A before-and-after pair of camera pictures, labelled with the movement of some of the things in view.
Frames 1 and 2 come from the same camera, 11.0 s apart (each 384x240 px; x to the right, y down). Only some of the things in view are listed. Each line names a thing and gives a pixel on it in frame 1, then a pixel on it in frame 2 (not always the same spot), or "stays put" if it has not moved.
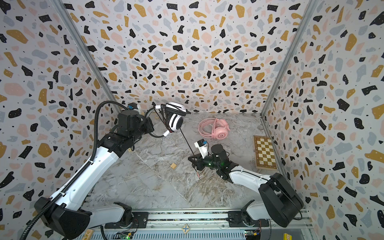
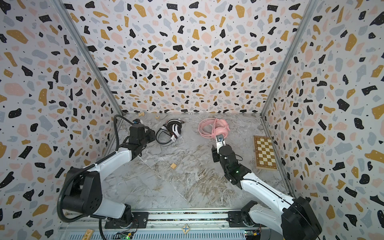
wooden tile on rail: [185, 228] stays put
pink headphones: [213, 128] stays put
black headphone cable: [190, 148] to [167, 133]
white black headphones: [173, 113] to [170, 131]
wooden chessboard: [264, 155] stays put
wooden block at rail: [88, 234] stays put
